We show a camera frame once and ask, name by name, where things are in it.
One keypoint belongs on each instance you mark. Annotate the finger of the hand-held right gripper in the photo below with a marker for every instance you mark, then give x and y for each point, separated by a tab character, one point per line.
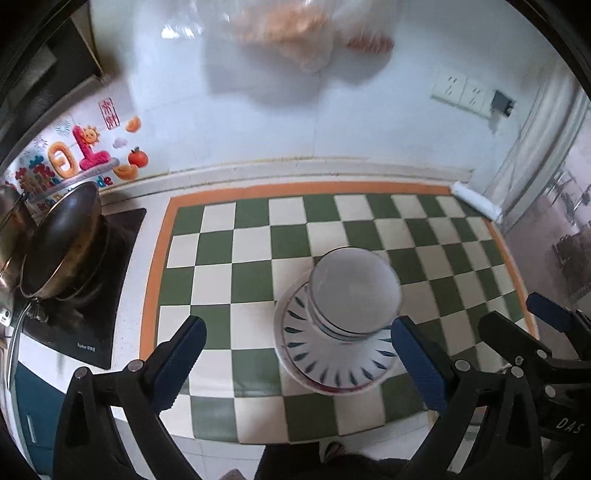
512	339
551	311

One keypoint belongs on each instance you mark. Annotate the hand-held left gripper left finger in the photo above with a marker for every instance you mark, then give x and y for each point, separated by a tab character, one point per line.
181	364

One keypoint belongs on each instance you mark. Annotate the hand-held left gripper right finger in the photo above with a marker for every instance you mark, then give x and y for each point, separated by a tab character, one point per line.
418	364

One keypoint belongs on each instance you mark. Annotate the white bowl blue flower print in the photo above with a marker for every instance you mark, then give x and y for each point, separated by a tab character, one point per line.
352	337

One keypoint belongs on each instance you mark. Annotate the white plate blue leaf pattern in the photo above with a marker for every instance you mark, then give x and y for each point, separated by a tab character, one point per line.
332	360

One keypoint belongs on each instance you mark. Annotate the black induction cooker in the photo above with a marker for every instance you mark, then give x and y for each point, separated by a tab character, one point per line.
92	323

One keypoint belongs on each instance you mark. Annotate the green cream checkered mat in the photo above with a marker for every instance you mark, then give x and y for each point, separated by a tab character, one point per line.
221	258

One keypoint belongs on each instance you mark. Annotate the rolled white cloth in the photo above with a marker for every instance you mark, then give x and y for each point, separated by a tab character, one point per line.
478	202

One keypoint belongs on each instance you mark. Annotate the person's dark clothing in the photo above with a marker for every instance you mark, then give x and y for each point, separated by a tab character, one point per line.
332	466

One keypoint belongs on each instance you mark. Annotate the blue cabinet door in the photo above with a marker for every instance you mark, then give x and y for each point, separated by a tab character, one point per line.
32	415

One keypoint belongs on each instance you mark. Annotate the white curtain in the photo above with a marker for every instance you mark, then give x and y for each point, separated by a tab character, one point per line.
531	152

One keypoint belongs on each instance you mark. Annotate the metal wok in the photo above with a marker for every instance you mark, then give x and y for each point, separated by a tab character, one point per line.
60	244

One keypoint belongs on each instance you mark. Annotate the metal pot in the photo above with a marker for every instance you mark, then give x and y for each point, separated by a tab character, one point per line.
9	230

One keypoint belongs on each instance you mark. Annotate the range hood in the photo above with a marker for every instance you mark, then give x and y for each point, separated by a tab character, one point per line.
37	60

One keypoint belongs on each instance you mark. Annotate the hanging plastic bag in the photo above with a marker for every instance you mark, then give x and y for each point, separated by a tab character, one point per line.
286	32

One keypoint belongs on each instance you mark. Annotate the black wall plug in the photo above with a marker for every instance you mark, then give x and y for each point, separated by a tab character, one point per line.
502	102

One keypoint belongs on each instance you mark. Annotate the white wall socket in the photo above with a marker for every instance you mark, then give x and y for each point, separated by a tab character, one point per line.
449	85
475	96

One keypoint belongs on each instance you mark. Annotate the colourful wall stickers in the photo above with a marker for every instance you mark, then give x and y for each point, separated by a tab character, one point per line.
78	152

